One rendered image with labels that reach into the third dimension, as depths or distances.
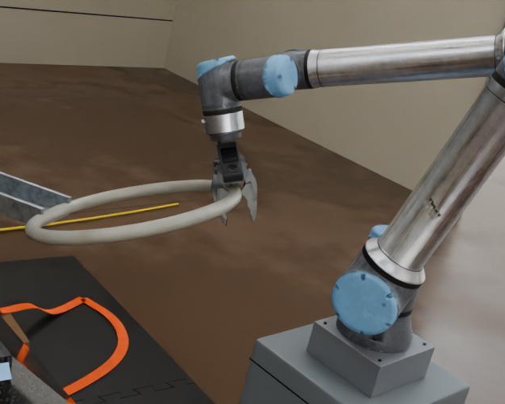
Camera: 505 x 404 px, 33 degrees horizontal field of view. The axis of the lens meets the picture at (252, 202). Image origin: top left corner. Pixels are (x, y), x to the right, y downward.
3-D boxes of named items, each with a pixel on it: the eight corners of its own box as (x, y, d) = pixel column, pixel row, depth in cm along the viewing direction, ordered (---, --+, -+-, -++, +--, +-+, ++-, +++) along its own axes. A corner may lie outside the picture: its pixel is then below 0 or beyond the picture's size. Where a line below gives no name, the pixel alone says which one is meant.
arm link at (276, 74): (298, 50, 187) (248, 56, 192) (280, 54, 177) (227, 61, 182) (304, 92, 189) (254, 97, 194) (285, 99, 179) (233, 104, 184)
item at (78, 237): (-21, 250, 179) (-24, 236, 178) (103, 195, 222) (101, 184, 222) (182, 243, 159) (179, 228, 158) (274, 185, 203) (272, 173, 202)
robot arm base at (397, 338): (375, 308, 221) (385, 275, 218) (426, 346, 207) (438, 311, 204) (321, 317, 210) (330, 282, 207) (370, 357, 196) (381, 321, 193)
